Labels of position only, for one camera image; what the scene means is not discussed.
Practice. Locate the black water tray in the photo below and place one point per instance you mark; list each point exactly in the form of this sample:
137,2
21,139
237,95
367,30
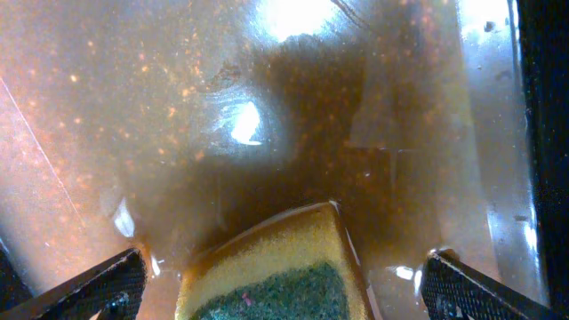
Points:
174,126

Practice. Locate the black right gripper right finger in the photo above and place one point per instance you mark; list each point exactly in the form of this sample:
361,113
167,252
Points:
451,289

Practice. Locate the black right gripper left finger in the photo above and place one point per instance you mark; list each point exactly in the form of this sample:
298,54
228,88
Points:
112,289

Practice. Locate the yellow green sponge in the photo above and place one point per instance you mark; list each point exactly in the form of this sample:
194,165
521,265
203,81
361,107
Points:
299,264

